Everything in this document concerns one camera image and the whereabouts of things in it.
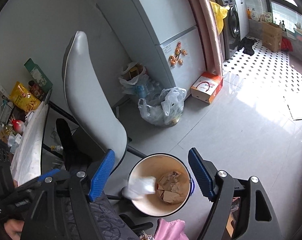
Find grey dining chair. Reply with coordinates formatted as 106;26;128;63
55;30;147;170

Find yellow cloth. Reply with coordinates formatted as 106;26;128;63
211;2;230;34

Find light blue tissue pack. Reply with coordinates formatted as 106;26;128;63
7;133;22;154

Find clear plastic trash bag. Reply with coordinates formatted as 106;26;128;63
137;87;187;127

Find green tall carton box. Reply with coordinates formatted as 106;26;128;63
24;58;53;93

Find person's left hand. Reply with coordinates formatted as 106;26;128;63
4;219;24;240

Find light blue refrigerator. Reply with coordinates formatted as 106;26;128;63
97;0;206;90

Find yellow snack bag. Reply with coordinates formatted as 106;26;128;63
9;81;41;113

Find white tissue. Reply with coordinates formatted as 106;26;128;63
122;176;156;200

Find pack of water bottles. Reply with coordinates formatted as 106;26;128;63
118;62;163;101

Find white orange cardboard box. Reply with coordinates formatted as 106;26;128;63
191;72;223;104

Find black washing machine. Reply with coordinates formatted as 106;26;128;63
215;0;240;61

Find grey patterned trousers leg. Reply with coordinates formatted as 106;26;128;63
63;193;139;239

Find cream round trash bin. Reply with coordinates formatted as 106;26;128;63
128;153;195;217

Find brown cardboard boxes stack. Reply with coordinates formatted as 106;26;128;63
262;22;282;52

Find white patterned tablecloth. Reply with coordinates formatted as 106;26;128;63
10;102;48;186

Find black clothes on floor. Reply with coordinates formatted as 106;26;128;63
237;37;258;56

